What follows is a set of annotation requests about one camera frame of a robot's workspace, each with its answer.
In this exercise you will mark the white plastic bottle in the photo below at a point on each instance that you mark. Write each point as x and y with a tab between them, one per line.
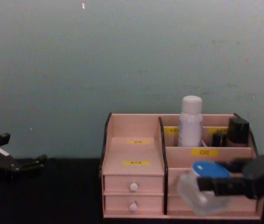
190	126

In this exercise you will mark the black table cloth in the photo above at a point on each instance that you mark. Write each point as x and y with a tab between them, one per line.
64	198

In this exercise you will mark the clear jar with blue lid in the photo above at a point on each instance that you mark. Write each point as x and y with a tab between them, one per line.
206	170

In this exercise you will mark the pale wooden desk organizer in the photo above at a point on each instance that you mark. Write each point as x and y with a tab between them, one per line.
132	130

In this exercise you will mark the square black bottle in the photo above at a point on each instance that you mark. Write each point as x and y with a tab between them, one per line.
238	130

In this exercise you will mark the small black lipstick tube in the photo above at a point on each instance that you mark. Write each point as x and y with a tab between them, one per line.
218	140

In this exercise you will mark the wooden drawer with white knob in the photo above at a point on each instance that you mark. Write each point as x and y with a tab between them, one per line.
122	184
120	203

